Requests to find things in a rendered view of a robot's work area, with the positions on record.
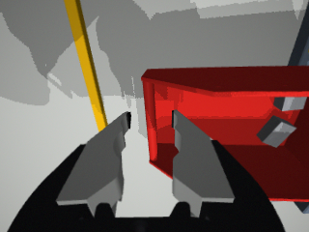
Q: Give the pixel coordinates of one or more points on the grey metal shelf rack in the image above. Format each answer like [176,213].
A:
[300,57]

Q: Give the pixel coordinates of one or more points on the grey metal block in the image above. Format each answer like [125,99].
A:
[292,103]
[275,131]

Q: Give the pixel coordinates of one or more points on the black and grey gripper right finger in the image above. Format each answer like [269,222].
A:
[215,185]

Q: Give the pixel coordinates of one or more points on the yellow bar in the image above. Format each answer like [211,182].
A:
[79,32]

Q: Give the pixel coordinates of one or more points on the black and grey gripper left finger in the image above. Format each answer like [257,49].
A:
[90,175]

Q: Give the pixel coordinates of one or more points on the red bin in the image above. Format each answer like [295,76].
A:
[231,105]

